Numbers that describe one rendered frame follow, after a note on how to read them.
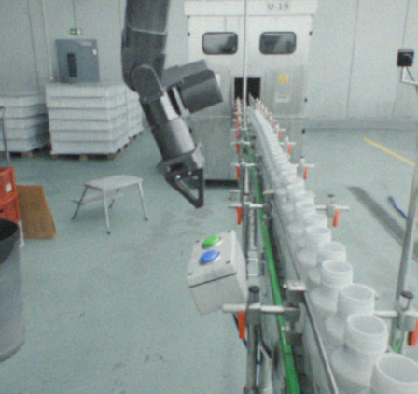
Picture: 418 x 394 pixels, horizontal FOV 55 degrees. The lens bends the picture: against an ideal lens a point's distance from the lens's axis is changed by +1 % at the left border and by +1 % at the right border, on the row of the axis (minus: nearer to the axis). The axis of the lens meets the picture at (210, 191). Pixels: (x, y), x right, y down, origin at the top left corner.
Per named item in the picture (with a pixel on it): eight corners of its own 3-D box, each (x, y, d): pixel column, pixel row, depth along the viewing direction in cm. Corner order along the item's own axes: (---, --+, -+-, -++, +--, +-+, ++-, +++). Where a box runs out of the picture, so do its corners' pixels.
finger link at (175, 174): (219, 192, 73) (202, 144, 70) (218, 205, 66) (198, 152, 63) (185, 204, 74) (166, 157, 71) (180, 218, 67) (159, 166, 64)
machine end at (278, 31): (303, 191, 485) (317, -1, 424) (188, 189, 493) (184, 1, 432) (286, 161, 637) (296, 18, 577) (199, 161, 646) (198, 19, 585)
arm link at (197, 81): (123, 45, 61) (126, 72, 55) (195, 17, 61) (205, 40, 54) (154, 109, 70) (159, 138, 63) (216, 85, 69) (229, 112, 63)
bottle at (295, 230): (318, 294, 75) (326, 210, 70) (285, 293, 75) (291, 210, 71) (312, 278, 81) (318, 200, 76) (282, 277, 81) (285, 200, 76)
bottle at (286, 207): (307, 265, 86) (313, 191, 82) (279, 263, 87) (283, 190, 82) (302, 253, 92) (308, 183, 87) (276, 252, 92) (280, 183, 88)
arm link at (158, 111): (137, 91, 66) (132, 92, 61) (176, 77, 66) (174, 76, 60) (154, 132, 68) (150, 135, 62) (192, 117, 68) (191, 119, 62)
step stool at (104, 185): (110, 206, 429) (107, 169, 417) (148, 220, 391) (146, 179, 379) (70, 218, 395) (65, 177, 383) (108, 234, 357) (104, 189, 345)
